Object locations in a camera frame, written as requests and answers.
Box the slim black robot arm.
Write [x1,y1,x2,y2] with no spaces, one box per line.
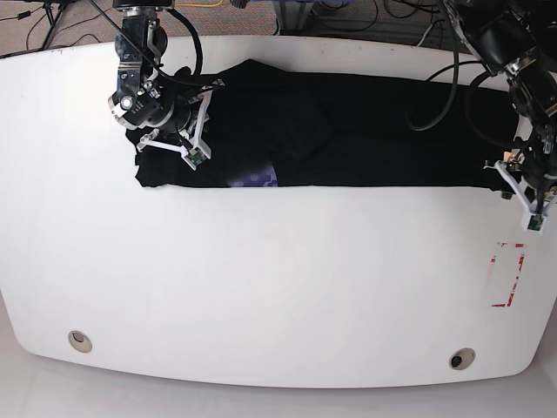
[442,1,556,231]

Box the yellow cable on floor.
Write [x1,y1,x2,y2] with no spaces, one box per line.
[176,0,225,10]

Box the wrist camera green board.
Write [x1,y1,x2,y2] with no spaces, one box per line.
[522,212,546,233]

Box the black graphic t-shirt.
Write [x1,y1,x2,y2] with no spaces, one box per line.
[135,60,518,191]

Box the wrist camera on large arm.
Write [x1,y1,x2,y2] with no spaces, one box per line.
[181,148,208,171]

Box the large black robot arm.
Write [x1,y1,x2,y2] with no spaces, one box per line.
[109,1,224,170]

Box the white black large gripper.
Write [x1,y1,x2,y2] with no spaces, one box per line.
[136,79,224,159]

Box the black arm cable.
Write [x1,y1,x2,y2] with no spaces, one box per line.
[89,0,218,149]

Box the red tape rectangle marking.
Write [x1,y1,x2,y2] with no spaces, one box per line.
[484,242,526,308]

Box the white black slim gripper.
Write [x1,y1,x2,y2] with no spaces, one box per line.
[483,150,556,218]

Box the right table cable grommet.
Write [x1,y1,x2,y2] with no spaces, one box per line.
[449,347,475,371]

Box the left table cable grommet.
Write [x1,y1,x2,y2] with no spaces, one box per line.
[68,331,92,354]

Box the table cable grommet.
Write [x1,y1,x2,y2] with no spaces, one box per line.
[68,331,92,354]
[449,347,475,371]

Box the black tripod stand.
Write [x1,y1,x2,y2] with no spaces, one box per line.
[39,0,70,51]

